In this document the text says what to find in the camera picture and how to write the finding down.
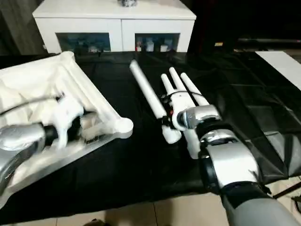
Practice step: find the white plastic table leg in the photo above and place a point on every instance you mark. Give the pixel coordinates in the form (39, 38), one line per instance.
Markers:
(192, 146)
(176, 77)
(145, 87)
(192, 88)

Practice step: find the white plastic table top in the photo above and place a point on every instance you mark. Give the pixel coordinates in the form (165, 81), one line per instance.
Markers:
(47, 75)

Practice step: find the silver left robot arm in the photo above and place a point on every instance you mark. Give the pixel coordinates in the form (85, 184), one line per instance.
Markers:
(21, 139)

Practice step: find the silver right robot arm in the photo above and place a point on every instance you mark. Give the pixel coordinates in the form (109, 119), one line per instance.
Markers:
(235, 169)

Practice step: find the black mat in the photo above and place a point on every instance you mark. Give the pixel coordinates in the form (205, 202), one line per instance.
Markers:
(131, 169)

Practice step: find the small yellow label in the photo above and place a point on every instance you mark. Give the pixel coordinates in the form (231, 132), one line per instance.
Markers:
(218, 44)

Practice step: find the white cabinet with glass doors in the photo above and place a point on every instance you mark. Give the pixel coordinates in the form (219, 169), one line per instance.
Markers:
(113, 16)

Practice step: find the flat white board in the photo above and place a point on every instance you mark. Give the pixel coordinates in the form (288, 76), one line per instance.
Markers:
(282, 66)

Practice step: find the black tripod stand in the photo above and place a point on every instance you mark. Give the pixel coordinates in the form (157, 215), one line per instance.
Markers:
(288, 187)

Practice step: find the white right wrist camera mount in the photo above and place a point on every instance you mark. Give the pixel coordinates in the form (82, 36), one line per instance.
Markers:
(182, 101)

